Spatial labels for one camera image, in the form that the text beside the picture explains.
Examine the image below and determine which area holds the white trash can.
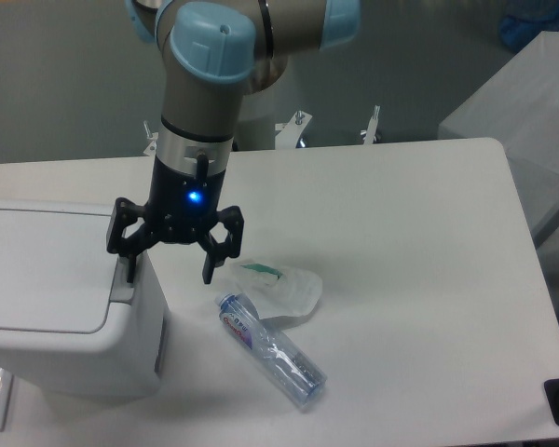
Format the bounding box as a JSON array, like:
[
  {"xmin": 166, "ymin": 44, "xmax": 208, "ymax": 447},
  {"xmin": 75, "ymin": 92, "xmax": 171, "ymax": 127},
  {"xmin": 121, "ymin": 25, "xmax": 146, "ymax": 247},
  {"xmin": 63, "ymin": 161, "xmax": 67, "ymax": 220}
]
[{"xmin": 0, "ymin": 199, "xmax": 170, "ymax": 398}]

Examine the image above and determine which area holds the white side table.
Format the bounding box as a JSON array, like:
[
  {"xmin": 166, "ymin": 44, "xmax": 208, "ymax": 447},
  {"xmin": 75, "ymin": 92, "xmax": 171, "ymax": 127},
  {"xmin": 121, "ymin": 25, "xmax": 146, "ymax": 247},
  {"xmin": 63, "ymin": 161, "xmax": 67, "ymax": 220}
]
[{"xmin": 438, "ymin": 32, "xmax": 559, "ymax": 246}]

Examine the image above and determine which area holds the clear plastic wrapper bag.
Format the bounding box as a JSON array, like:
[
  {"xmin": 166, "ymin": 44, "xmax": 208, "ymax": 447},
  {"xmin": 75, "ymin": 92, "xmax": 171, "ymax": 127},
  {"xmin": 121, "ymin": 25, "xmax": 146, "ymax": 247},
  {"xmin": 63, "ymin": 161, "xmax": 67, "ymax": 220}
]
[{"xmin": 215, "ymin": 258, "xmax": 322, "ymax": 330}]

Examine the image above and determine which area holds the clear plastic water bottle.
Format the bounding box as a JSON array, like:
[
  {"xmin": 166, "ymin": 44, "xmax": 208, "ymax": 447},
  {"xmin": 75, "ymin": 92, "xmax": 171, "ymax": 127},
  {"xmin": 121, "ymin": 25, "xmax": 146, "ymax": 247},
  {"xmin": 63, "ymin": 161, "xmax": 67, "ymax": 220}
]
[{"xmin": 214, "ymin": 292, "xmax": 327, "ymax": 412}]

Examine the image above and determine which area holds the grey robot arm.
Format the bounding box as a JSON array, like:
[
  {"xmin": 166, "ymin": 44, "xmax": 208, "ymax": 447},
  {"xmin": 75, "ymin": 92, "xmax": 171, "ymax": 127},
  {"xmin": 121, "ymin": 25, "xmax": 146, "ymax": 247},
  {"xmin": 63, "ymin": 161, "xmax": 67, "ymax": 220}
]
[{"xmin": 106, "ymin": 1, "xmax": 361, "ymax": 283}]

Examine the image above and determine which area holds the blue object in background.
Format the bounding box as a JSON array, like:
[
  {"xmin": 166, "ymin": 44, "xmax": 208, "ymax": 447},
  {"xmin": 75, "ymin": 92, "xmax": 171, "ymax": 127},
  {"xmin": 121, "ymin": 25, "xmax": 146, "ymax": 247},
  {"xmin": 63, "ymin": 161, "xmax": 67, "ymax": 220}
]
[{"xmin": 498, "ymin": 1, "xmax": 559, "ymax": 53}]

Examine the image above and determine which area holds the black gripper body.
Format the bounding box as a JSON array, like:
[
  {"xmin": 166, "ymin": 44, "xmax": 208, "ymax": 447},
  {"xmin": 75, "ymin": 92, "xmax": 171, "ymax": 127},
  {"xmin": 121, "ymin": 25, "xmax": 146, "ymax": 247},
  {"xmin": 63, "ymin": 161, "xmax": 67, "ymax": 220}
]
[{"xmin": 144, "ymin": 157, "xmax": 225, "ymax": 244}]

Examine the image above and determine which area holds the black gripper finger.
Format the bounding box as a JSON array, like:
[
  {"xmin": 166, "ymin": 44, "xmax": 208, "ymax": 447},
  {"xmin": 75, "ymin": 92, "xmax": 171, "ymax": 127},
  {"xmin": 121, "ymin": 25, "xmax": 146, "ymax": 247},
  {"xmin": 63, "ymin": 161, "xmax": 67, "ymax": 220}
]
[
  {"xmin": 196, "ymin": 206, "xmax": 244, "ymax": 284},
  {"xmin": 106, "ymin": 197, "xmax": 163, "ymax": 283}
]

